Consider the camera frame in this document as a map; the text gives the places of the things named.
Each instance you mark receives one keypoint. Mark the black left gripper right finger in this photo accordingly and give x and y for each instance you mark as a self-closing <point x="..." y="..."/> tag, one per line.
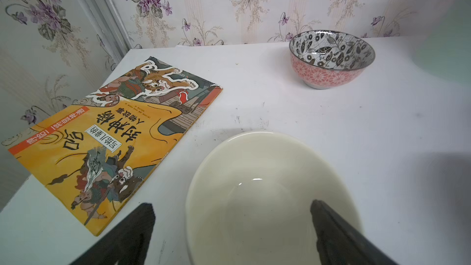
<point x="339" y="243"/>

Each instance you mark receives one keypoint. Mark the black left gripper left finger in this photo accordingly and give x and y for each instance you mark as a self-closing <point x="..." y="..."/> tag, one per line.
<point x="126" y="244"/>

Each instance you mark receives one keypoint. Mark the cream white bowl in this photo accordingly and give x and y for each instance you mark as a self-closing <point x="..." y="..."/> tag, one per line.
<point x="249" y="202"/>

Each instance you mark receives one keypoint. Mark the pink floral black-leaf bowl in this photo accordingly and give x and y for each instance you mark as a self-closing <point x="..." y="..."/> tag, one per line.
<point x="326" y="59"/>

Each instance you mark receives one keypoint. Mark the yellow illustrated children's book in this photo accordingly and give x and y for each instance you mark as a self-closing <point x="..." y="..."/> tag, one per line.
<point x="95" y="154"/>

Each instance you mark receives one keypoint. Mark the mint green pencil cup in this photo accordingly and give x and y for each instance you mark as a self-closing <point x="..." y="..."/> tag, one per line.
<point x="446" y="52"/>

